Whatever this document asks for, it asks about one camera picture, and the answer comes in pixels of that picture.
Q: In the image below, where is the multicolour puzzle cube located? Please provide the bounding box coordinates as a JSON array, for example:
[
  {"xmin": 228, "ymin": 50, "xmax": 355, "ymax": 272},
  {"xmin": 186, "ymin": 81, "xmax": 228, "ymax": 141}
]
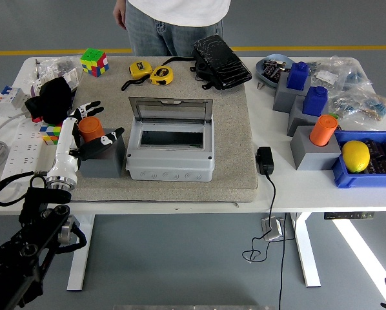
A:
[
  {"xmin": 39, "ymin": 122, "xmax": 65, "ymax": 146},
  {"xmin": 79, "ymin": 47, "xmax": 110, "ymax": 78}
]

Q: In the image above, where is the clear bag of blue parts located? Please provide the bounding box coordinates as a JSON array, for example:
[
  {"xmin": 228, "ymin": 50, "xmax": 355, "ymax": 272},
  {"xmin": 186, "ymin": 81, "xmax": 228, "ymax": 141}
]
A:
[{"xmin": 338, "ymin": 56, "xmax": 374, "ymax": 94}]

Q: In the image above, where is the grey plastic junction box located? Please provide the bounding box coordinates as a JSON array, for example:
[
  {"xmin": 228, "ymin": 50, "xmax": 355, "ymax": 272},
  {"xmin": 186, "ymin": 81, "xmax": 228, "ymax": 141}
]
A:
[{"xmin": 125, "ymin": 114, "xmax": 216, "ymax": 182}]

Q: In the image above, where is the black cloth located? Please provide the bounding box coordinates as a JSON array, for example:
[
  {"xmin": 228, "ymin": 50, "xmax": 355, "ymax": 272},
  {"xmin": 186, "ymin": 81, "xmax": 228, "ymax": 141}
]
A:
[{"xmin": 24, "ymin": 76, "xmax": 77, "ymax": 126}]

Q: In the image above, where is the white power strip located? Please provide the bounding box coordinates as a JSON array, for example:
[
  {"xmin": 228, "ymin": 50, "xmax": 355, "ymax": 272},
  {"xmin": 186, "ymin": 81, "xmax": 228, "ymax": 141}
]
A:
[{"xmin": 1, "ymin": 119, "xmax": 50, "ymax": 185}]

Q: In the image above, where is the black adapter cord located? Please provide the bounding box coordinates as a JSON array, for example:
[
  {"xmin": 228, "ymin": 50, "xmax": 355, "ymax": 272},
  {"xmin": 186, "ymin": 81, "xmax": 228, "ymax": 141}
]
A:
[{"xmin": 241, "ymin": 173, "xmax": 278, "ymax": 264}]

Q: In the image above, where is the blue bottle-shaped block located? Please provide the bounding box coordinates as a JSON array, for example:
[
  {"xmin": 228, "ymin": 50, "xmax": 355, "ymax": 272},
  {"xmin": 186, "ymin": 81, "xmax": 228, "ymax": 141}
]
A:
[
  {"xmin": 302, "ymin": 85, "xmax": 329, "ymax": 118},
  {"xmin": 286, "ymin": 61, "xmax": 311, "ymax": 91}
]

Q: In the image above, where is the orange cylinder battery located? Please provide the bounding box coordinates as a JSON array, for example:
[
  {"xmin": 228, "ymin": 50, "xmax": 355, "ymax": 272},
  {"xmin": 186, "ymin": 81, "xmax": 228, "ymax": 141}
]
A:
[
  {"xmin": 309, "ymin": 114, "xmax": 339, "ymax": 147},
  {"xmin": 77, "ymin": 116, "xmax": 105, "ymax": 145}
]

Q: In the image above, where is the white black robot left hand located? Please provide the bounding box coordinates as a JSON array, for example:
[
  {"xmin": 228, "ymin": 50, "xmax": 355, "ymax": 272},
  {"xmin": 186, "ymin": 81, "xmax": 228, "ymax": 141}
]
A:
[{"xmin": 46, "ymin": 100, "xmax": 125, "ymax": 181}]

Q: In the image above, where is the black floor cable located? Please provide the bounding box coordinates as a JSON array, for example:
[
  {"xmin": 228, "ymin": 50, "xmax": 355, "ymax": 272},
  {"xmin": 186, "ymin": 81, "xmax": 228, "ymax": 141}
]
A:
[{"xmin": 278, "ymin": 212, "xmax": 288, "ymax": 310}]

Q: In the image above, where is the clear bag of white parts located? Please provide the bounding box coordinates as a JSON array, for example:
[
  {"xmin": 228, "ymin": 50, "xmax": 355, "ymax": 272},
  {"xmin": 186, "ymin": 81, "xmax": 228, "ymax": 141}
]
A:
[{"xmin": 25, "ymin": 61, "xmax": 57, "ymax": 98}]

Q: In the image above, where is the smoky transparent box lid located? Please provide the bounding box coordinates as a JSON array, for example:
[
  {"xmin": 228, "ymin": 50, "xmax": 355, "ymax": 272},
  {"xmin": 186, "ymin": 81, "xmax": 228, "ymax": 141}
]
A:
[{"xmin": 128, "ymin": 96, "xmax": 214, "ymax": 125}]

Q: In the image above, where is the clear bag with white label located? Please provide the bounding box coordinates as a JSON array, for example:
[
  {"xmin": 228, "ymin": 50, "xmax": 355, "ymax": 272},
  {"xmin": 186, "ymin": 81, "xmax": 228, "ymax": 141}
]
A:
[{"xmin": 309, "ymin": 59, "xmax": 345, "ymax": 94}]

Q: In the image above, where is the blue plastic bin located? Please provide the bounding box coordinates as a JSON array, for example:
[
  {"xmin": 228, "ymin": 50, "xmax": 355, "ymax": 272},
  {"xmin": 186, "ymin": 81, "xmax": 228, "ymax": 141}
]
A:
[{"xmin": 330, "ymin": 130, "xmax": 386, "ymax": 190}]

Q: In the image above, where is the light blue dish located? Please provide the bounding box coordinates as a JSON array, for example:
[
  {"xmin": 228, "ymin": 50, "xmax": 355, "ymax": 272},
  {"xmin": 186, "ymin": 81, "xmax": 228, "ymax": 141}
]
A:
[{"xmin": 256, "ymin": 54, "xmax": 297, "ymax": 90}]

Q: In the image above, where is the glossy black case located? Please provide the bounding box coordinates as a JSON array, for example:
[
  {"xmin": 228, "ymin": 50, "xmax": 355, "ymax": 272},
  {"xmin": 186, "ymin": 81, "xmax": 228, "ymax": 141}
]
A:
[{"xmin": 162, "ymin": 34, "xmax": 254, "ymax": 91}]

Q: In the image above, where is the clear bag of screws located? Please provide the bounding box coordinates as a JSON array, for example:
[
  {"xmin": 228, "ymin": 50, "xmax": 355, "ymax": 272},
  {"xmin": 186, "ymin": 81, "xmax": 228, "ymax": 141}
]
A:
[{"xmin": 52, "ymin": 57, "xmax": 84, "ymax": 74}]

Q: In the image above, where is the silver floor bracket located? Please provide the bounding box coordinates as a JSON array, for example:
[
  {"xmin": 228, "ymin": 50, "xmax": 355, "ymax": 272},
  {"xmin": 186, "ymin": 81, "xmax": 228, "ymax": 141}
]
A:
[{"xmin": 260, "ymin": 216, "xmax": 284, "ymax": 242}]

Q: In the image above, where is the person's right hand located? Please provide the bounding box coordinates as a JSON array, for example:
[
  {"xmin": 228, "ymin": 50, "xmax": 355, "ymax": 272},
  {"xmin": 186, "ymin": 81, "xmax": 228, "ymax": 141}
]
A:
[{"xmin": 112, "ymin": 0, "xmax": 128, "ymax": 30}]

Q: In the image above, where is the yellow tape measure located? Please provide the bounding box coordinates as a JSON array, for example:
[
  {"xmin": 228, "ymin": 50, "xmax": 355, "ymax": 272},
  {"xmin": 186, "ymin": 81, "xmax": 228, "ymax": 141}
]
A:
[
  {"xmin": 149, "ymin": 65, "xmax": 174, "ymax": 87},
  {"xmin": 121, "ymin": 60, "xmax": 154, "ymax": 92}
]

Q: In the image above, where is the yellow lemon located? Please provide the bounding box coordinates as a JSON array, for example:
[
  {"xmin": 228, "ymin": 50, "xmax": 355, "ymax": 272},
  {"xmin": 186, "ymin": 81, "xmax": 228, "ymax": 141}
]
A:
[{"xmin": 341, "ymin": 140, "xmax": 371, "ymax": 174}]

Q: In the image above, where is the black power adapter plug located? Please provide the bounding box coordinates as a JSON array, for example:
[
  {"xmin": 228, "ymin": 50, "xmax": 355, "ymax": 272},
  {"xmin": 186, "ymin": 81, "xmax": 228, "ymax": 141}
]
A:
[{"xmin": 256, "ymin": 146, "xmax": 275, "ymax": 176}]

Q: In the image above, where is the white blue circuit breaker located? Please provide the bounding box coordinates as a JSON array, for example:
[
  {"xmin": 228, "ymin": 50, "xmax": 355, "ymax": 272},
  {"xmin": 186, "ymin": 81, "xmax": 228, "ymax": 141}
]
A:
[{"xmin": 0, "ymin": 85, "xmax": 31, "ymax": 117}]

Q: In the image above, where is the person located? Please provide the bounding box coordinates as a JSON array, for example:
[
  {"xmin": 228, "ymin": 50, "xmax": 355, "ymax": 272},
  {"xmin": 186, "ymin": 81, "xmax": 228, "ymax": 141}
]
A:
[{"xmin": 112, "ymin": 0, "xmax": 232, "ymax": 57}]

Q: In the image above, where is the grey-brown mat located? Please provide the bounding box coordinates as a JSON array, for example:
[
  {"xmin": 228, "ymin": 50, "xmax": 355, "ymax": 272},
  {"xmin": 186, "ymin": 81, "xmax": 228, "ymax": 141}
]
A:
[{"xmin": 46, "ymin": 56, "xmax": 260, "ymax": 203}]

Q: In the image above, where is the black table control panel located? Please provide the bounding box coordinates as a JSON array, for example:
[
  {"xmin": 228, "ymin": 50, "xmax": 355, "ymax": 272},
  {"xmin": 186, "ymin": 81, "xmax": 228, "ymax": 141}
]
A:
[{"xmin": 324, "ymin": 212, "xmax": 376, "ymax": 221}]

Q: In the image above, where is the small white box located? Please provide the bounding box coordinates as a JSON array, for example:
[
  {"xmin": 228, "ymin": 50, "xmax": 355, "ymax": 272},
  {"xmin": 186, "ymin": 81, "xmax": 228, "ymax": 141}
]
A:
[{"xmin": 63, "ymin": 69, "xmax": 81, "ymax": 91}]

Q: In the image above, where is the clear bag of small parts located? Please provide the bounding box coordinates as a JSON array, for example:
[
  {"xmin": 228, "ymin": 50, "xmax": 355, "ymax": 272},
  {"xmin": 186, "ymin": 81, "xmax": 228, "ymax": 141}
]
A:
[
  {"xmin": 328, "ymin": 90, "xmax": 365, "ymax": 122},
  {"xmin": 354, "ymin": 93, "xmax": 386, "ymax": 132}
]

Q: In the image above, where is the grey holder block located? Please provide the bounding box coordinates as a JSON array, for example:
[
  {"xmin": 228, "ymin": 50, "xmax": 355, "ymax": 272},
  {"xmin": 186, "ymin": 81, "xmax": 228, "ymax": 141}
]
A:
[
  {"xmin": 289, "ymin": 125, "xmax": 342, "ymax": 171},
  {"xmin": 272, "ymin": 72, "xmax": 312, "ymax": 114},
  {"xmin": 78, "ymin": 128, "xmax": 127, "ymax": 179},
  {"xmin": 286, "ymin": 95, "xmax": 330, "ymax": 138}
]

